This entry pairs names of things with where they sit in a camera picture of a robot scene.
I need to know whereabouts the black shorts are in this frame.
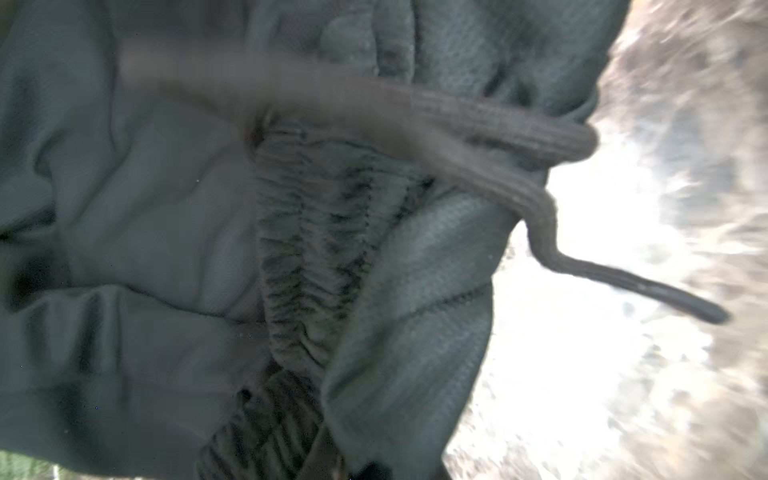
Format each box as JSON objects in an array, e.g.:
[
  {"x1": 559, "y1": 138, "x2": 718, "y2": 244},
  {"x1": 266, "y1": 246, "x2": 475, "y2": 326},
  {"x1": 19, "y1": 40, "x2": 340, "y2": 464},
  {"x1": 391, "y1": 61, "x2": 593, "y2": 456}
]
[{"x1": 1, "y1": 1, "x2": 728, "y2": 479}]

